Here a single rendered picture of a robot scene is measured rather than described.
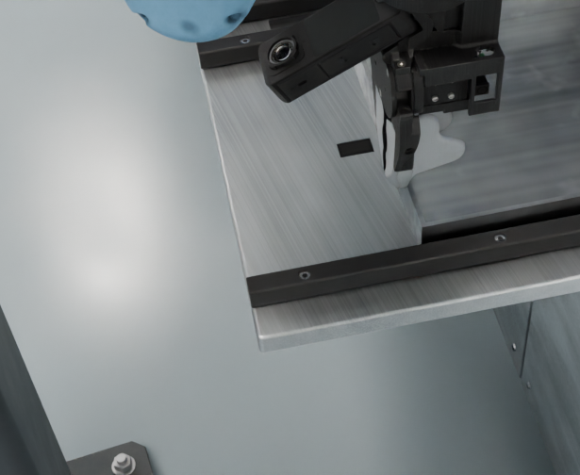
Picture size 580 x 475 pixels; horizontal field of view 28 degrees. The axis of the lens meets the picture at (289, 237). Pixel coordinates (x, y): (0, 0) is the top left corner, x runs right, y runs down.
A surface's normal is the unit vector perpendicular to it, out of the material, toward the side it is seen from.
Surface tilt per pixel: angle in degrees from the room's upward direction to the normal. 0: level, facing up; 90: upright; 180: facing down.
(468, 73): 90
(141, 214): 0
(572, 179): 0
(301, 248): 0
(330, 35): 28
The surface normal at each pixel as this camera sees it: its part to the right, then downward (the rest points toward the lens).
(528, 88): -0.07, -0.64
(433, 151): 0.18, 0.77
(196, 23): -0.30, 0.74
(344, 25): -0.51, -0.45
